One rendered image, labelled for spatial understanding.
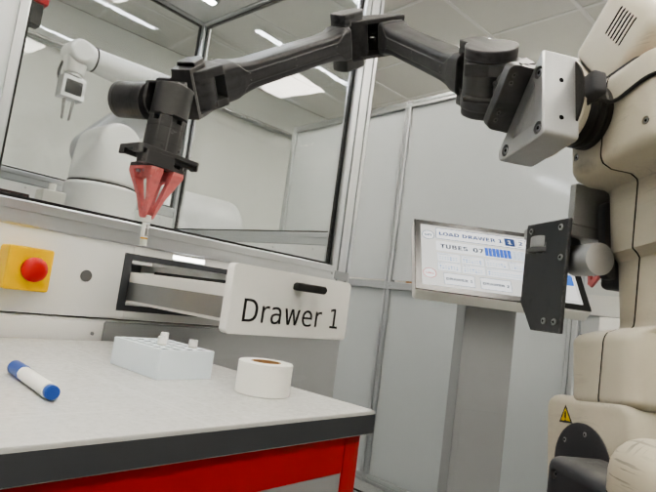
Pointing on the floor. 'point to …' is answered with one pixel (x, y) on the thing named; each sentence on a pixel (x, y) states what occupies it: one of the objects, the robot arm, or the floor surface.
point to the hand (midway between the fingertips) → (147, 213)
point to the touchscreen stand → (476, 400)
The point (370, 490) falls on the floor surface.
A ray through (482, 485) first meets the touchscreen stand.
